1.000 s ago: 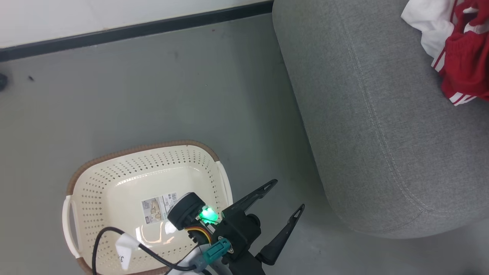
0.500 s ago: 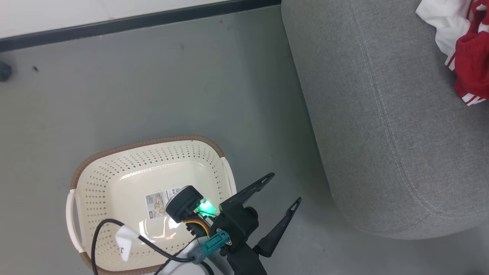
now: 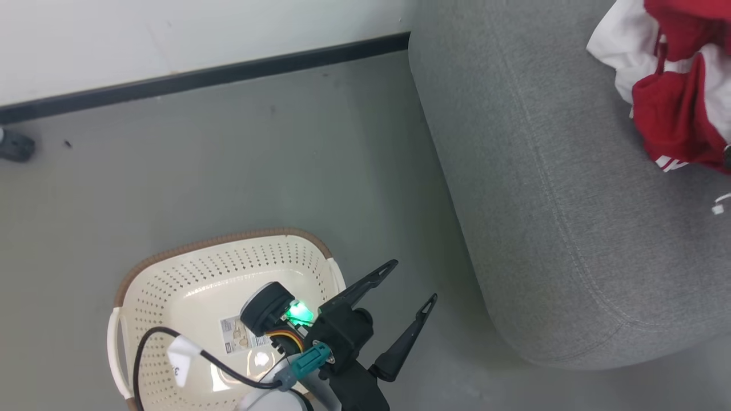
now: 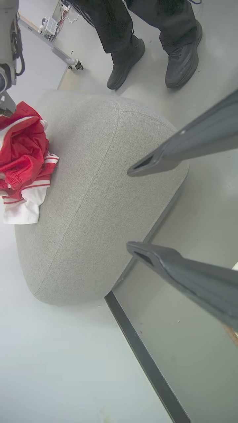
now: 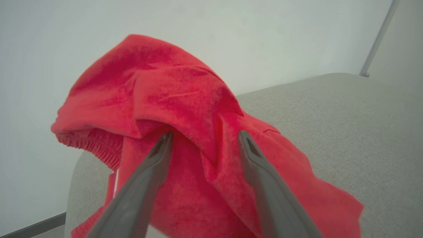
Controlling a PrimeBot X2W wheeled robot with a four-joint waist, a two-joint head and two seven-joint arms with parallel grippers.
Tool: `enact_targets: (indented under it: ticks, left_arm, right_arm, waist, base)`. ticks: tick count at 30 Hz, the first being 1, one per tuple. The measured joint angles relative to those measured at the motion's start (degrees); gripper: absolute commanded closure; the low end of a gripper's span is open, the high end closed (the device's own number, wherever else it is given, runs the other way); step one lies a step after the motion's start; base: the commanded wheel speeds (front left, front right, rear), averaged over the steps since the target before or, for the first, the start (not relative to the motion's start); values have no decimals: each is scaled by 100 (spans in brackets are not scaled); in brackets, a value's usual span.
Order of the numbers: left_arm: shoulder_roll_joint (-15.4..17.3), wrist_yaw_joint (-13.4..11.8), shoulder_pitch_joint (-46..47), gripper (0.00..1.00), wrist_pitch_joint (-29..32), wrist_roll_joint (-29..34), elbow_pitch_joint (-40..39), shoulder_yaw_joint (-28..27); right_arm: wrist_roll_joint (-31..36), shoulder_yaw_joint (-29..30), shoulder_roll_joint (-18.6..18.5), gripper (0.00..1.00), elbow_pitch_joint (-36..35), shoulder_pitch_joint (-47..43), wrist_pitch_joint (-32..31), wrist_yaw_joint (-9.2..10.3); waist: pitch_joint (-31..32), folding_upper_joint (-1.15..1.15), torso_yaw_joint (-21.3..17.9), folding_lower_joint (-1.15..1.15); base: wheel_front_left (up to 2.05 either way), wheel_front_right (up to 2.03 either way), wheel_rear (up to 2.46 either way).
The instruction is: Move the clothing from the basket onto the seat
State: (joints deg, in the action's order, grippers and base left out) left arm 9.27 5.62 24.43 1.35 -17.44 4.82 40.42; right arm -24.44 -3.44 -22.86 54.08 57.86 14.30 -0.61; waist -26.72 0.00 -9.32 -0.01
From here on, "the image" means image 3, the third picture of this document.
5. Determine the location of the white paper cable tag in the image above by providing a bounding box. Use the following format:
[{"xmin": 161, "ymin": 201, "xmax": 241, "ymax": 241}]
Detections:
[{"xmin": 166, "ymin": 335, "xmax": 201, "ymax": 388}]

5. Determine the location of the paper sticker label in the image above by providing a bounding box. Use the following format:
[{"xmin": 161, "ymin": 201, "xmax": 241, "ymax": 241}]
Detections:
[{"xmin": 219, "ymin": 313, "xmax": 273, "ymax": 355}]

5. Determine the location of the dark grey furniture caster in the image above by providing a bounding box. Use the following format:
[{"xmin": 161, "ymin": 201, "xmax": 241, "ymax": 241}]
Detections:
[{"xmin": 0, "ymin": 126, "xmax": 37, "ymax": 163}]

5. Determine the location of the black wall baseboard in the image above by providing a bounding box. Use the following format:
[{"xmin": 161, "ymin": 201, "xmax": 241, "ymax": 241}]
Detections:
[{"xmin": 0, "ymin": 31, "xmax": 411, "ymax": 126}]

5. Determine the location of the grey fabric sofa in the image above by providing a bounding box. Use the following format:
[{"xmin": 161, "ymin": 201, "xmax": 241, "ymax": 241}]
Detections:
[{"xmin": 408, "ymin": 0, "xmax": 731, "ymax": 371}]

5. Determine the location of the red white sports garment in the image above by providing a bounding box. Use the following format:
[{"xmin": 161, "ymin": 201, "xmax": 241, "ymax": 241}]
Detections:
[{"xmin": 587, "ymin": 0, "xmax": 731, "ymax": 175}]

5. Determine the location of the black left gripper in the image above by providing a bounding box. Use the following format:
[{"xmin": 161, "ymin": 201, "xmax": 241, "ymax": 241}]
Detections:
[{"xmin": 328, "ymin": 259, "xmax": 439, "ymax": 411}]

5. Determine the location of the cream perforated laundry basket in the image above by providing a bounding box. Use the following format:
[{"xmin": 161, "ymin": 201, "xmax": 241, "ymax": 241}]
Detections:
[{"xmin": 106, "ymin": 228, "xmax": 348, "ymax": 411}]

